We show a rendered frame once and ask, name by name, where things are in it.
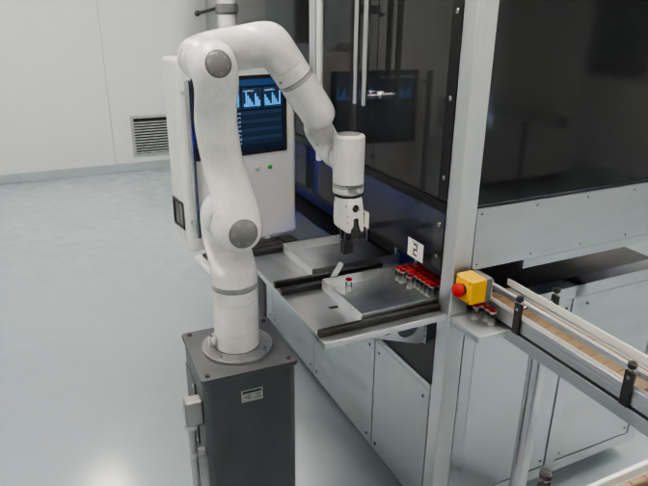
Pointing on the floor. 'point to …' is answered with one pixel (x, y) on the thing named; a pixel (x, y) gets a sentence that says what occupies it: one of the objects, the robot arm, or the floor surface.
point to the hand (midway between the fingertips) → (346, 246)
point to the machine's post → (460, 227)
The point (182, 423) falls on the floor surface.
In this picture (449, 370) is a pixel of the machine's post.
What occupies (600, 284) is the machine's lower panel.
